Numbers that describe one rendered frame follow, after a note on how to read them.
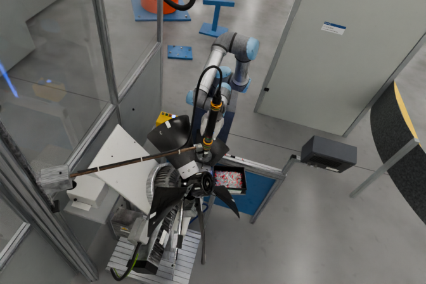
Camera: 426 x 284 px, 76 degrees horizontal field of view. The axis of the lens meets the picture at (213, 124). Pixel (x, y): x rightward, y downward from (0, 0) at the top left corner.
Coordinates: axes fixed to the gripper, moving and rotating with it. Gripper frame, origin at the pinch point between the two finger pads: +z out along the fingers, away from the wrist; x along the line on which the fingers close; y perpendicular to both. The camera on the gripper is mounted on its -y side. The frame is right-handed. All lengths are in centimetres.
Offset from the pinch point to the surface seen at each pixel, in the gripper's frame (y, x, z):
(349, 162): 28, -79, -32
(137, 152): 26.9, 32.5, 1.5
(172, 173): 30.9, 12.9, 4.9
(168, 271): 143, 5, 21
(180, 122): 9.3, 14.8, -10.0
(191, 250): 142, -7, 2
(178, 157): 19.9, 11.4, 2.3
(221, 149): 35.0, -7.4, -21.3
